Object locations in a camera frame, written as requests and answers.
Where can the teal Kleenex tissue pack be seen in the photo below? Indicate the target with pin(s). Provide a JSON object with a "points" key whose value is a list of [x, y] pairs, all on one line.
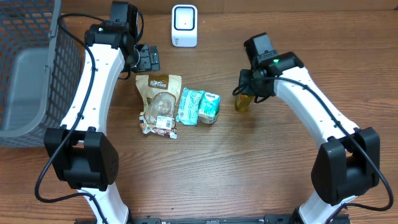
{"points": [[209, 108]]}

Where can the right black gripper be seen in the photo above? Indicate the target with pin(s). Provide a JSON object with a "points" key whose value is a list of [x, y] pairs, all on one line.
{"points": [[245, 83]]}

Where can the yellow tea bottle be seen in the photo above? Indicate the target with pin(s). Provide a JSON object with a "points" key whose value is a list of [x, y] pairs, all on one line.
{"points": [[242, 102]]}

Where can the white barcode scanner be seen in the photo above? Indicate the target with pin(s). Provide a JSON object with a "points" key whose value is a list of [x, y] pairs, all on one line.
{"points": [[184, 26]]}

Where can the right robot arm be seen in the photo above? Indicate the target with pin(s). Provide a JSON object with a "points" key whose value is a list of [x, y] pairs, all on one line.
{"points": [[348, 156]]}

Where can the brown snack bag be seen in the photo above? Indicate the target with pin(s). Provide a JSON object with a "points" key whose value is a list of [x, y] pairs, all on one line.
{"points": [[160, 94]]}

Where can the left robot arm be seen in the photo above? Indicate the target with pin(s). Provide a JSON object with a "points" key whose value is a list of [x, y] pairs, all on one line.
{"points": [[78, 149]]}

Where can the teal wet wipes pack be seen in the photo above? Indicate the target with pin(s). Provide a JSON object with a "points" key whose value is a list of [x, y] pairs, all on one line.
{"points": [[189, 106]]}

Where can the grey plastic mesh basket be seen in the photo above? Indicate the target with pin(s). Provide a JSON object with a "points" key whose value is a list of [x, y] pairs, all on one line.
{"points": [[40, 71]]}

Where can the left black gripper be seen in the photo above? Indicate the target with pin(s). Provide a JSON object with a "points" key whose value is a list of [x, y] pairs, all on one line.
{"points": [[151, 61]]}

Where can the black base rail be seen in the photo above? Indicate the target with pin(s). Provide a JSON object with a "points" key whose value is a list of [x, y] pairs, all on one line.
{"points": [[211, 221]]}

